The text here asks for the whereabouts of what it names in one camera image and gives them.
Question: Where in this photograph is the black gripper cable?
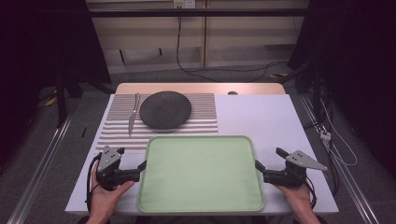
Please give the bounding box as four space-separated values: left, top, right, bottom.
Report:
85 151 104 215
303 176 318 209

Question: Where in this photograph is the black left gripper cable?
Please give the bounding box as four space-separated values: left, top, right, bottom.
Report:
85 151 104 215

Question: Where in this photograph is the long black floor cable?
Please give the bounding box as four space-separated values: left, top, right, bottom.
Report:
176 15 289 84

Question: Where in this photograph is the grey striped placemat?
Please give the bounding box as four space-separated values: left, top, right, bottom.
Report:
94 92 219 154

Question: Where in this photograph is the black curtain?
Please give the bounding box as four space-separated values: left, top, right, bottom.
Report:
0 0 112 160
287 0 396 180

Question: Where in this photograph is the thin white cable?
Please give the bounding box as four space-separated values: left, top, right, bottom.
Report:
319 98 359 167

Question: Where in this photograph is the silver table knife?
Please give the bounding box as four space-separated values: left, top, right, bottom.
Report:
127 92 141 138

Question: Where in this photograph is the person's right hand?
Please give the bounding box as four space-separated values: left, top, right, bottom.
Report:
275 182 316 217

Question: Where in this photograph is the light green tray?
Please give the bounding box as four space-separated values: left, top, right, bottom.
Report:
136 134 266 215

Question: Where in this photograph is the black horizontal bar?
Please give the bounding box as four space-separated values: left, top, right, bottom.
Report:
88 7 313 19

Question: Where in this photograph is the black metal stand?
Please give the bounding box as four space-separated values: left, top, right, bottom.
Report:
54 69 84 129

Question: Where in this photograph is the dark grey round plate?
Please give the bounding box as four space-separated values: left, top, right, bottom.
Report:
138 90 192 131

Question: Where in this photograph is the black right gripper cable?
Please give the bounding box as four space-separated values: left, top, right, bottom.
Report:
303 176 318 209

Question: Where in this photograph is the person's left hand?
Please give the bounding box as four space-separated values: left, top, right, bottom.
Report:
88 169 135 219

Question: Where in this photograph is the white wall socket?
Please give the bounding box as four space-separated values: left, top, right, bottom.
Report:
173 0 196 9

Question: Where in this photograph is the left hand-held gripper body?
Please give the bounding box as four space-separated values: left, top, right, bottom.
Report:
95 146 141 191

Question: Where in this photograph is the metal floor rail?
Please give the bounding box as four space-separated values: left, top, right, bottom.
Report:
6 114 77 224
298 92 381 224

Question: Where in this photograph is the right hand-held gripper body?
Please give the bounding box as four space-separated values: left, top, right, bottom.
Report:
263 149 329 189

